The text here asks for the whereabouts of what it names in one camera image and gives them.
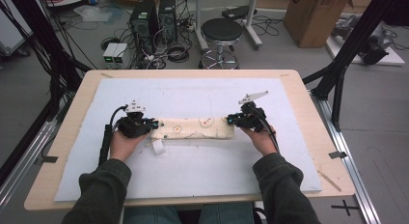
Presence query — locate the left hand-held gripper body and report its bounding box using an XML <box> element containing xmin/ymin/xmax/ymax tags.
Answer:
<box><xmin>115</xmin><ymin>99</ymin><xmax>152</xmax><ymax>139</ymax></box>

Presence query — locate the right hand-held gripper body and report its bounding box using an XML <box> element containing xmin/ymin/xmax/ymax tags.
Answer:
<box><xmin>233</xmin><ymin>90</ymin><xmax>269</xmax><ymax>133</ymax></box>

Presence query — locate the cream patterned cloth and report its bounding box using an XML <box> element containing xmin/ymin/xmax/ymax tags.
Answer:
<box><xmin>145</xmin><ymin>117</ymin><xmax>235</xmax><ymax>156</ymax></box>

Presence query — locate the person's left hand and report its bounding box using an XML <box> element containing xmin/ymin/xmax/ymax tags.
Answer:
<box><xmin>109</xmin><ymin>128</ymin><xmax>150</xmax><ymax>163</ymax></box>

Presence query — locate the person's right hand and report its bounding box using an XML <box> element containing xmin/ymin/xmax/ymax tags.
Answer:
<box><xmin>240</xmin><ymin>125</ymin><xmax>278</xmax><ymax>156</ymax></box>

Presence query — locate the white foam mat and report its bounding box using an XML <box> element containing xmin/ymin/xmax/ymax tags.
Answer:
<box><xmin>53</xmin><ymin>77</ymin><xmax>323</xmax><ymax>203</ymax></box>

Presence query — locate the white power supply unit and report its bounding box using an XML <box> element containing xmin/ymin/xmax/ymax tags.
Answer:
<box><xmin>112</xmin><ymin>42</ymin><xmax>128</xmax><ymax>69</ymax></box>
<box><xmin>102</xmin><ymin>42</ymin><xmax>120</xmax><ymax>69</ymax></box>

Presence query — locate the black round stool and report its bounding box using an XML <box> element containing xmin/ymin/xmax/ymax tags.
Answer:
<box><xmin>198</xmin><ymin>17</ymin><xmax>244</xmax><ymax>70</ymax></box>

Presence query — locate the person's left leg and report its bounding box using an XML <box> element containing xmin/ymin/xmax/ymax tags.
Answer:
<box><xmin>123</xmin><ymin>206</ymin><xmax>177</xmax><ymax>224</ymax></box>

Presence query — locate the person's leg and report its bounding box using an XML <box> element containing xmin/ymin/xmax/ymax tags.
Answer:
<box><xmin>199</xmin><ymin>202</ymin><xmax>255</xmax><ymax>224</ymax></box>
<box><xmin>123</xmin><ymin>206</ymin><xmax>177</xmax><ymax>224</ymax></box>

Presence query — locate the person's right leg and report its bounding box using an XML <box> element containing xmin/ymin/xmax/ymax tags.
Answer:
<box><xmin>199</xmin><ymin>202</ymin><xmax>255</xmax><ymax>224</ymax></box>

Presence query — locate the white metal stand leg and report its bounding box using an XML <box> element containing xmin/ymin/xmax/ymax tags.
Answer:
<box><xmin>192</xmin><ymin>0</ymin><xmax>210</xmax><ymax>53</ymax></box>
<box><xmin>245</xmin><ymin>0</ymin><xmax>263</xmax><ymax>50</ymax></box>

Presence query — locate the large black computer tower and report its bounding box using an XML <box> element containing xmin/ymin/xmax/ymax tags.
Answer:
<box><xmin>129</xmin><ymin>0</ymin><xmax>160</xmax><ymax>54</ymax></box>

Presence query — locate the thin wooden stick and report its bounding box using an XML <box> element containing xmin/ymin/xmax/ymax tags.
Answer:
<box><xmin>317</xmin><ymin>170</ymin><xmax>342</xmax><ymax>193</ymax></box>

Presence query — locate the slim black computer tower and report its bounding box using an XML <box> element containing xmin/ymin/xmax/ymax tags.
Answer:
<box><xmin>157</xmin><ymin>0</ymin><xmax>178</xmax><ymax>44</ymax></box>

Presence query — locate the black flat device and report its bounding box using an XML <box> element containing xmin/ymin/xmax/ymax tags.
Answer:
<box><xmin>221</xmin><ymin>5</ymin><xmax>259</xmax><ymax>20</ymax></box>

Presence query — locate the brown cardboard box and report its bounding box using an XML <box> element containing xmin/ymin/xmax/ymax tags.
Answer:
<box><xmin>283</xmin><ymin>0</ymin><xmax>354</xmax><ymax>49</ymax></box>

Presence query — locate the clear plastic sheet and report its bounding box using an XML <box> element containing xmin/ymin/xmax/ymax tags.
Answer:
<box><xmin>73</xmin><ymin>5</ymin><xmax>114</xmax><ymax>24</ymax></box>

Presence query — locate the black tape cross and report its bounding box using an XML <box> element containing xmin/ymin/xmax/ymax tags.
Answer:
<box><xmin>331</xmin><ymin>199</ymin><xmax>360</xmax><ymax>217</ymax></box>

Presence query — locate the grey robot part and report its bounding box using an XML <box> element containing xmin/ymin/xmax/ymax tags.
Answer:
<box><xmin>331</xmin><ymin>14</ymin><xmax>395</xmax><ymax>66</ymax></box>

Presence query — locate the white board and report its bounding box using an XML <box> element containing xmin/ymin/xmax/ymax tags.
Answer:
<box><xmin>325</xmin><ymin>24</ymin><xmax>406</xmax><ymax>67</ymax></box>

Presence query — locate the white cabinet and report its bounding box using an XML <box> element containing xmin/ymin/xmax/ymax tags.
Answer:
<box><xmin>0</xmin><ymin>8</ymin><xmax>33</xmax><ymax>58</ymax></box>

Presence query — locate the right hand-held gripper cable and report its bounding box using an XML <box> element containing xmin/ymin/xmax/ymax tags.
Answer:
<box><xmin>255</xmin><ymin>109</ymin><xmax>280</xmax><ymax>154</ymax></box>

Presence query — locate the coiled black cable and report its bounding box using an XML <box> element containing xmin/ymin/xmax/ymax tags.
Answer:
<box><xmin>167</xmin><ymin>43</ymin><xmax>191</xmax><ymax>64</ymax></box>

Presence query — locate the thick black cable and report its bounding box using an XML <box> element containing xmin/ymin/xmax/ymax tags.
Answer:
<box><xmin>253</xmin><ymin>207</ymin><xmax>268</xmax><ymax>224</ymax></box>

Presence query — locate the aluminium rail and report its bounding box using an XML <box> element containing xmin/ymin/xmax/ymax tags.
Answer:
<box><xmin>310</xmin><ymin>90</ymin><xmax>382</xmax><ymax>224</ymax></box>
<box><xmin>0</xmin><ymin>121</ymin><xmax>59</xmax><ymax>215</ymax></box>

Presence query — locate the black metal frame stand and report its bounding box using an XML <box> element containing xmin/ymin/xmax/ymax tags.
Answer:
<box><xmin>0</xmin><ymin>0</ymin><xmax>93</xmax><ymax>122</ymax></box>
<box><xmin>302</xmin><ymin>0</ymin><xmax>399</xmax><ymax>132</ymax></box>

